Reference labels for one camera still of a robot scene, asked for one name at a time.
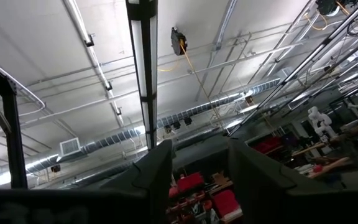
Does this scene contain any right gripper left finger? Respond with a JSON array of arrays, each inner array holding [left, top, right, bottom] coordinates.
[[101, 139, 174, 224]]

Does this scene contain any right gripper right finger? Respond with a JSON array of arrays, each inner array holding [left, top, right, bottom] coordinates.
[[227, 138, 344, 224]]

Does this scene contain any red storage bin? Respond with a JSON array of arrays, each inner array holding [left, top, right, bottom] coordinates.
[[212, 189, 241, 219], [175, 172, 205, 194]]

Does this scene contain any white humanoid robot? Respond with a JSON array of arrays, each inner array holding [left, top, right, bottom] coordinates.
[[308, 106, 338, 141]]

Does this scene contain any white vent grille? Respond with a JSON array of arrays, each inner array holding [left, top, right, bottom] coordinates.
[[59, 137, 82, 156]]

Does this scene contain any black-framed overhead light bar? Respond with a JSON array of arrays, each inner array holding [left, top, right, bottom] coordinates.
[[125, 0, 160, 151]]

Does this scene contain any white ceiling pipe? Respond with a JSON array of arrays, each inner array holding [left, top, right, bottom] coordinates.
[[61, 0, 126, 126]]

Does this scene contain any silver ventilation duct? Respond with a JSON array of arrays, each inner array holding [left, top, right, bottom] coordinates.
[[0, 77, 282, 187]]

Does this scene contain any yellow reel cord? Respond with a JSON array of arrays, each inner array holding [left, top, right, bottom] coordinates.
[[157, 42, 226, 131]]

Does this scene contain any long slanted light rail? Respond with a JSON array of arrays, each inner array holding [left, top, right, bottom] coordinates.
[[228, 0, 358, 138]]

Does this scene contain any black ceiling cable reel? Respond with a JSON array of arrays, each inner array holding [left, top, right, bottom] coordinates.
[[170, 27, 188, 57]]

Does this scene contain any black frame post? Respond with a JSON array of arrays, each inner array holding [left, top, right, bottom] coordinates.
[[0, 52, 29, 190]]

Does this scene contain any black hanging cable loop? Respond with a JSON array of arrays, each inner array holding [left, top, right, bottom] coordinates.
[[346, 16, 358, 36]]

